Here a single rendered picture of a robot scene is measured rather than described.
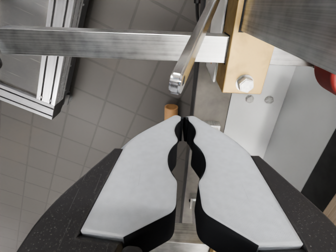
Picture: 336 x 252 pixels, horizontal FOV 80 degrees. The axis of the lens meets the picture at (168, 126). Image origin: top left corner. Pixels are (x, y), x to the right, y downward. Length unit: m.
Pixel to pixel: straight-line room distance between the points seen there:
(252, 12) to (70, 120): 1.34
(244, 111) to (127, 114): 0.87
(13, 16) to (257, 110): 1.00
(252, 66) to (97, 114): 1.18
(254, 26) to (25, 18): 0.99
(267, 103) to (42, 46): 0.49
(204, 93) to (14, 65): 0.95
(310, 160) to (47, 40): 0.50
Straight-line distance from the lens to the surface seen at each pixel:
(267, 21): 0.19
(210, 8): 0.18
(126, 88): 1.23
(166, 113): 1.18
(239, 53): 0.26
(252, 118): 0.60
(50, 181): 1.95
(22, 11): 1.10
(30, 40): 0.31
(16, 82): 1.23
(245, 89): 0.26
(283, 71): 0.57
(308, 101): 0.53
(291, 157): 0.57
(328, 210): 0.47
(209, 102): 0.46
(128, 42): 0.26
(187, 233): 0.33
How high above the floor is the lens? 1.11
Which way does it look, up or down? 58 degrees down
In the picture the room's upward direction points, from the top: 175 degrees counter-clockwise
